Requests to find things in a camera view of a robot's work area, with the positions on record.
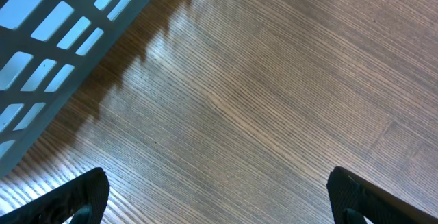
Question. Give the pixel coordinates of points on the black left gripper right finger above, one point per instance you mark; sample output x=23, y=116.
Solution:
x=356, y=200

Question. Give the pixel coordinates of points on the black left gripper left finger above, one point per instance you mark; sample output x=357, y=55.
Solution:
x=81, y=200

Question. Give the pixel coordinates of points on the grey plastic mesh basket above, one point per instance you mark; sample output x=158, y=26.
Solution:
x=48, y=47

